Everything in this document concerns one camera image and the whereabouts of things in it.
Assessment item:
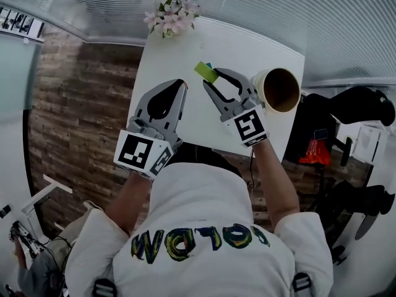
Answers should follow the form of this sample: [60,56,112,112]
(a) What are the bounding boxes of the white window blinds panel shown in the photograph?
[185,0,350,58]
[304,0,396,88]
[0,0,186,46]

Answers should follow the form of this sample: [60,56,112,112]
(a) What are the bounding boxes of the red plastic bag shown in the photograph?
[298,138,332,166]

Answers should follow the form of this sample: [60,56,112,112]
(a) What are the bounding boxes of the person's left forearm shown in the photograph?
[104,169,155,237]

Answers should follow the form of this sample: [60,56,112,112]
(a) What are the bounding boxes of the green rectangular block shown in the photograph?
[194,61,220,84]

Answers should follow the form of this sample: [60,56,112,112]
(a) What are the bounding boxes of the person's white printed shirt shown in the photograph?
[64,161,334,297]

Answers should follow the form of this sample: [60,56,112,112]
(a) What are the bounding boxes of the frosted glass door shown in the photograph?
[0,34,43,126]

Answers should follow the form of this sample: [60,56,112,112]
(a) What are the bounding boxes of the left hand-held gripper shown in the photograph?
[113,79,188,181]

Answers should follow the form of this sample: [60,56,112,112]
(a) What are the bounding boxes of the white desk frame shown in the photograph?
[20,173,74,222]

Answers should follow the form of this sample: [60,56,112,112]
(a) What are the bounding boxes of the black and white wall sign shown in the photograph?
[0,7,45,40]

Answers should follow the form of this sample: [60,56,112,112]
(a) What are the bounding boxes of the black office chair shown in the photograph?
[321,179,396,265]
[283,86,396,168]

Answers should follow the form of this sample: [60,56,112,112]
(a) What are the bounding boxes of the person's right forearm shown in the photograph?
[252,139,301,228]

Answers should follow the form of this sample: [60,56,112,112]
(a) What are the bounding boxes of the pink potted flowers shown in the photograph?
[143,0,202,40]

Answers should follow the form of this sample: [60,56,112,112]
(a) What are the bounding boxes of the gray strap buckle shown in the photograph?
[292,272,312,293]
[92,278,118,297]

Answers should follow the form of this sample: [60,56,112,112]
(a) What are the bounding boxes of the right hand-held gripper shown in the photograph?
[203,67,270,148]

